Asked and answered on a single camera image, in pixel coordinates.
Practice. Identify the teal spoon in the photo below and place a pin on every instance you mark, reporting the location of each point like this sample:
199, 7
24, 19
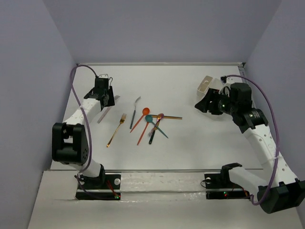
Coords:
149, 119

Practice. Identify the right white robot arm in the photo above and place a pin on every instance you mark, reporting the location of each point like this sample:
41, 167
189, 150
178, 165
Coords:
281, 189

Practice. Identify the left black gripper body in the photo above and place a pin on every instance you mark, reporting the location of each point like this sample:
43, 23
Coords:
108, 97

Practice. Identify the metal table rail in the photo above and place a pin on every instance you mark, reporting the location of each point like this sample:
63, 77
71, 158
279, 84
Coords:
238, 64

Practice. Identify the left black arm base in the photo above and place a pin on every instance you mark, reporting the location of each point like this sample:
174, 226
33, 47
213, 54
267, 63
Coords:
90, 188

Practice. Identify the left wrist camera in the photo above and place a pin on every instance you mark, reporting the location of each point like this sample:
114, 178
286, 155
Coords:
106, 76

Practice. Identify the white utensil caddy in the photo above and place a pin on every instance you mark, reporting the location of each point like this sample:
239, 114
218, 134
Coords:
208, 82

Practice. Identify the silver fork dark handle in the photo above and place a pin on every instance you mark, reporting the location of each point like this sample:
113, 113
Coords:
134, 112

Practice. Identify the gold fork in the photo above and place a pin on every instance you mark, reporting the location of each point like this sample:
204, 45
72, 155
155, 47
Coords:
122, 120

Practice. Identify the iridescent spoon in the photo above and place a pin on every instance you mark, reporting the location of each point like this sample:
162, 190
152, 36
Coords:
159, 117

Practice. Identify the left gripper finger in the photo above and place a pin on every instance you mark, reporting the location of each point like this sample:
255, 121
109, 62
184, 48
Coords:
104, 101
111, 101

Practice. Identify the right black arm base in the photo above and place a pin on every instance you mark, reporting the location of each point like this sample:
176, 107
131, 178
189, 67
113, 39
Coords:
217, 189

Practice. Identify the orange spoon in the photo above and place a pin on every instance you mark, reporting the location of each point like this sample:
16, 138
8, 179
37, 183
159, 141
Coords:
145, 111

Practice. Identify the orange chopstick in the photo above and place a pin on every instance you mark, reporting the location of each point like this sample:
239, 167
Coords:
171, 117

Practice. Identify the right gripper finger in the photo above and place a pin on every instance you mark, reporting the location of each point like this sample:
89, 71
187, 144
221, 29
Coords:
206, 104
212, 93

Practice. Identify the dark blue chopstick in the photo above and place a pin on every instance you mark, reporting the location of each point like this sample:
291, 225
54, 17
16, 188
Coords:
171, 116

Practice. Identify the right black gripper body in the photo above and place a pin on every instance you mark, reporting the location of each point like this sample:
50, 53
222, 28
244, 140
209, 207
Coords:
221, 103

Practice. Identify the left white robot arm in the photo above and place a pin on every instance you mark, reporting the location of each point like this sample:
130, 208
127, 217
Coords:
72, 140

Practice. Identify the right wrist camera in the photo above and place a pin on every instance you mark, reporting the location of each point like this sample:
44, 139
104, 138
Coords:
227, 81

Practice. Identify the gold knife dark handle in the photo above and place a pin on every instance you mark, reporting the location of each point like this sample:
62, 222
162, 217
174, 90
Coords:
152, 133

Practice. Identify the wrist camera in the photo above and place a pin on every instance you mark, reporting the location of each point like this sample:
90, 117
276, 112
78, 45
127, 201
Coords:
227, 81
106, 76

